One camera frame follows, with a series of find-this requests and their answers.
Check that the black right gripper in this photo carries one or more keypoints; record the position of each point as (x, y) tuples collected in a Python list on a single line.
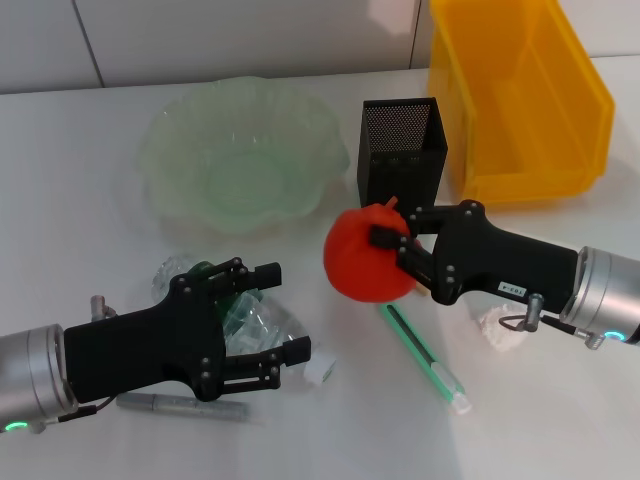
[(500, 260)]

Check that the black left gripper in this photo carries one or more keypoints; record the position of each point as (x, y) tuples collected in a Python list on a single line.
[(145, 345)]

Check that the clear plastic water bottle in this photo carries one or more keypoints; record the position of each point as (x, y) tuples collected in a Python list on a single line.
[(255, 325)]

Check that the orange fruit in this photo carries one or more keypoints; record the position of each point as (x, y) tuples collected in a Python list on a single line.
[(350, 250)]

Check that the green utility knife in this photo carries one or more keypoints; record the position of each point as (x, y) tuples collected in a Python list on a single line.
[(420, 355)]

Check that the white paper ball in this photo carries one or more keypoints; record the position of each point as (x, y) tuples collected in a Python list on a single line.
[(492, 325)]

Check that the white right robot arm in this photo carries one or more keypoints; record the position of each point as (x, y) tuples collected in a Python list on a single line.
[(600, 285)]

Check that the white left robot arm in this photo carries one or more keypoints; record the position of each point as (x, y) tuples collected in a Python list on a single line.
[(30, 370)]

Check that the black mesh pen holder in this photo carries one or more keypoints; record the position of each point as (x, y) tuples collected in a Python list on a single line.
[(400, 165)]

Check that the grey marker pen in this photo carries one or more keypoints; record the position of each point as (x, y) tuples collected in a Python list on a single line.
[(165, 402)]

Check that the translucent green fruit plate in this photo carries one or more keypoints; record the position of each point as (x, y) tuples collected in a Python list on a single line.
[(240, 175)]

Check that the yellow plastic storage bin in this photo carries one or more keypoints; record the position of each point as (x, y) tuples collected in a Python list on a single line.
[(500, 100)]

